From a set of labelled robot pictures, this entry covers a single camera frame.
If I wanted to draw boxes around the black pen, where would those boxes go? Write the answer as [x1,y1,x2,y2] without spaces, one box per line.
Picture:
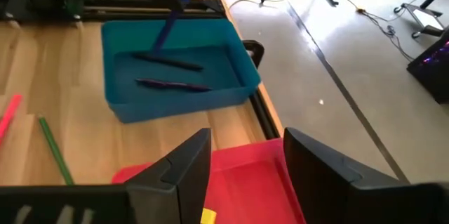
[131,51,205,73]

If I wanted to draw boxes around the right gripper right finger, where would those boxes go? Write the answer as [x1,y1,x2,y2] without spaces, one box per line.
[283,127,449,224]

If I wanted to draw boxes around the black wheeled stand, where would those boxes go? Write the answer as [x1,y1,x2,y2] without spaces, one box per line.
[393,1,447,39]

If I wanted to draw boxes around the blue plastic bin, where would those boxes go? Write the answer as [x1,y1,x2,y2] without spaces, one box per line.
[100,18,262,124]

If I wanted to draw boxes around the black floor cables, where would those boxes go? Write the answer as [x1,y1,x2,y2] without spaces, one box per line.
[342,0,417,62]

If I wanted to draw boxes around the dark purple pen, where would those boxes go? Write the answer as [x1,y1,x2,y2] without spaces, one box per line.
[135,77,213,93]

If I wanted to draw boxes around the green pencil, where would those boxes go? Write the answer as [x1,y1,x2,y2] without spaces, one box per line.
[37,115,76,187]

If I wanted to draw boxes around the pink translucent plastic bin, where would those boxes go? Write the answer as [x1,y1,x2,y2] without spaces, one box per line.
[112,138,307,224]

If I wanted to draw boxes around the bright blue pen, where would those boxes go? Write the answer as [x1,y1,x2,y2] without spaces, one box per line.
[151,0,201,55]

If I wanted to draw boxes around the black computer tower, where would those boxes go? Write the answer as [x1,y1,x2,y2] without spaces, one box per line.
[406,29,449,105]

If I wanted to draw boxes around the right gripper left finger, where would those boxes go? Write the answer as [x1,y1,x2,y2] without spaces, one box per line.
[0,127,213,224]

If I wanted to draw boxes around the black table clamp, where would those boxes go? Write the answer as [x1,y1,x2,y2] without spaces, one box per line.
[241,39,265,70]

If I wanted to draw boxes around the pink pencil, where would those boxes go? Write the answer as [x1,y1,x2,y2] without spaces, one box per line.
[0,93,24,145]

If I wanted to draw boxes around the yellow eraser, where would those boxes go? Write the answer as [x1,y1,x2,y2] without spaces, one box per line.
[200,207,218,224]

